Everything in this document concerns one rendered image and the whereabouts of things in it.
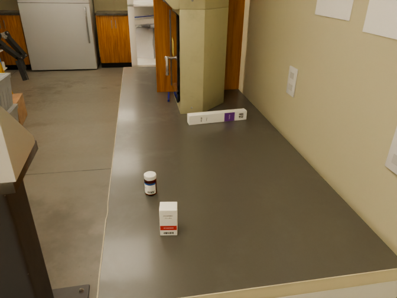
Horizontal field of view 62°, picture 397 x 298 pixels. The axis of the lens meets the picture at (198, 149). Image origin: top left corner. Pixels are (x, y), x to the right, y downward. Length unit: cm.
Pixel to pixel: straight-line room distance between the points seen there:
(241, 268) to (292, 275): 11
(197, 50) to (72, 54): 518
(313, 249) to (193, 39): 102
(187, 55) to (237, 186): 72
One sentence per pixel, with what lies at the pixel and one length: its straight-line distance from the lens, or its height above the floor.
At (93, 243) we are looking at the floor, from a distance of 232.
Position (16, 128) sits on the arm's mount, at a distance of 126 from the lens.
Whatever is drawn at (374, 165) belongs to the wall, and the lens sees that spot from 102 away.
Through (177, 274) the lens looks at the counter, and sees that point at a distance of 79.
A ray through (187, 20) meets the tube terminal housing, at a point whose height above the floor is 137.
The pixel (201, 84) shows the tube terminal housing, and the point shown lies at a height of 108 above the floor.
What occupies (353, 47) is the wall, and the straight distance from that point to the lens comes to 110.
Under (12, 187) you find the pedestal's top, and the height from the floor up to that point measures 92.
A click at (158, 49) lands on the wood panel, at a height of 118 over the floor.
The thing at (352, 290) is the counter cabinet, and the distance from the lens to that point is 91.
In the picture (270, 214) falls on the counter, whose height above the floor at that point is 94.
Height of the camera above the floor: 152
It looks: 27 degrees down
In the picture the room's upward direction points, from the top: 1 degrees clockwise
